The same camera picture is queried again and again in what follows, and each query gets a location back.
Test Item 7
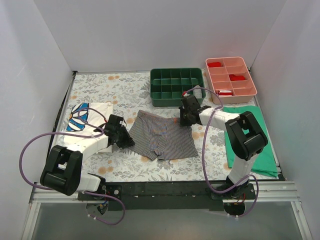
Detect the grey striped underwear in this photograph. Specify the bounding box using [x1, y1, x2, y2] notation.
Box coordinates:
[192, 85, 203, 99]
[129, 110, 198, 161]

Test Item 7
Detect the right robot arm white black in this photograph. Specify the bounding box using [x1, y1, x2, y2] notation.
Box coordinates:
[179, 95, 268, 199]

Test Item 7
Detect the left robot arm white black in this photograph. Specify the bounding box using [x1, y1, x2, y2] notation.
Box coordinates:
[40, 114, 135, 200]

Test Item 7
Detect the rolled grey striped underwear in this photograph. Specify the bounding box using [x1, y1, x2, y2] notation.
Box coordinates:
[192, 85, 203, 99]

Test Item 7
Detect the dark green divided organizer tray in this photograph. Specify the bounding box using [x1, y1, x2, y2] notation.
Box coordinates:
[149, 67, 205, 107]

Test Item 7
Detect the red white rolled cloth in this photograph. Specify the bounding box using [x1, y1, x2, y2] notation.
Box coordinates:
[216, 89, 233, 97]

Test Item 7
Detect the white cloth with blue flower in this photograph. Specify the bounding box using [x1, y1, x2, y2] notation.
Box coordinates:
[65, 102, 113, 136]

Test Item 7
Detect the pink divided organizer tray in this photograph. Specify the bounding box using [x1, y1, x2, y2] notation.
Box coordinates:
[205, 56, 258, 105]

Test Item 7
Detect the red rolled cloth top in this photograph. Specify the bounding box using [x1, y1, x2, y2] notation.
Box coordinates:
[207, 61, 222, 68]

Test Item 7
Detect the red rolled cloth middle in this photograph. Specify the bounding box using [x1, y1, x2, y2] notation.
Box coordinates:
[228, 74, 247, 82]

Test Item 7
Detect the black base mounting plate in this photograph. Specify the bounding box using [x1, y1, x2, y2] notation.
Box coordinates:
[78, 181, 258, 212]

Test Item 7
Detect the green folded cloth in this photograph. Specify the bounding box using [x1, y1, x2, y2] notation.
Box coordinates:
[223, 105, 278, 178]

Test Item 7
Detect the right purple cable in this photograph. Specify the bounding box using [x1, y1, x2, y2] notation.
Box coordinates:
[182, 86, 260, 218]

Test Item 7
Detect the aluminium frame rail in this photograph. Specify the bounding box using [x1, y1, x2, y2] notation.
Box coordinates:
[22, 180, 313, 240]

